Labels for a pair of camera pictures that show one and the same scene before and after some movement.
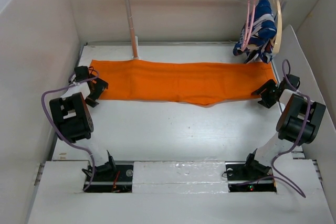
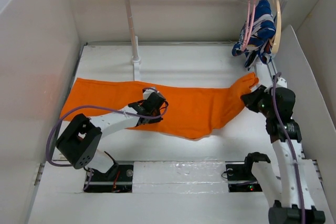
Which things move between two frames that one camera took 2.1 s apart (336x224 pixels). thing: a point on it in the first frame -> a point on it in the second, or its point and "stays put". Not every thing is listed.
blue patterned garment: x=258 y=33 stays put
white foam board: x=294 y=74 stays put
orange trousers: x=204 y=83 -> x=190 y=113
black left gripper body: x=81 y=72 -> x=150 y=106
